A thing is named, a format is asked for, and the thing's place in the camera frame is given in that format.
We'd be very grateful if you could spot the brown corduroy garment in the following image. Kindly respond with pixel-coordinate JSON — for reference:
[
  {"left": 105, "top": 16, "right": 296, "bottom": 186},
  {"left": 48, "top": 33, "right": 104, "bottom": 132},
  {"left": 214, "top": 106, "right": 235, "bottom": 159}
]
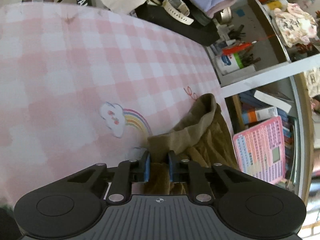
[{"left": 140, "top": 94, "right": 239, "bottom": 195}]

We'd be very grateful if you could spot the pink toy keyboard tablet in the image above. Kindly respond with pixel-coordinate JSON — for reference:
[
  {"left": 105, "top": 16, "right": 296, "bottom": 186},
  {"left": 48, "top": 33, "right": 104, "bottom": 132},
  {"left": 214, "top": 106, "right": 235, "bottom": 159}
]
[{"left": 233, "top": 116, "right": 286, "bottom": 184}]

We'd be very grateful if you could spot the pink checkered cartoon table mat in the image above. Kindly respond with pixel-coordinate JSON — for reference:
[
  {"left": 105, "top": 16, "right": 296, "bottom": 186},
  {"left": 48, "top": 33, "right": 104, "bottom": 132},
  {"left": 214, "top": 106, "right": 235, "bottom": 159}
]
[{"left": 1, "top": 3, "right": 231, "bottom": 206}]

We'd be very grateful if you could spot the white wooden bookshelf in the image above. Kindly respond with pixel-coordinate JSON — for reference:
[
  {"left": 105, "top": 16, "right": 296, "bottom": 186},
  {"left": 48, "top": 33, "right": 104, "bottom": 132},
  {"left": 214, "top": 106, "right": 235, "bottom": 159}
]
[{"left": 218, "top": 0, "right": 319, "bottom": 202}]

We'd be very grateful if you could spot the white wristwatch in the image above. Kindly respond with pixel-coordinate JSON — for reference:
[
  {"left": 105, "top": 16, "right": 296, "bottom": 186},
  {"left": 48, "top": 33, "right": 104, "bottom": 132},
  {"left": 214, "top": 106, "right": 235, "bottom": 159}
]
[{"left": 162, "top": 0, "right": 194, "bottom": 25}]

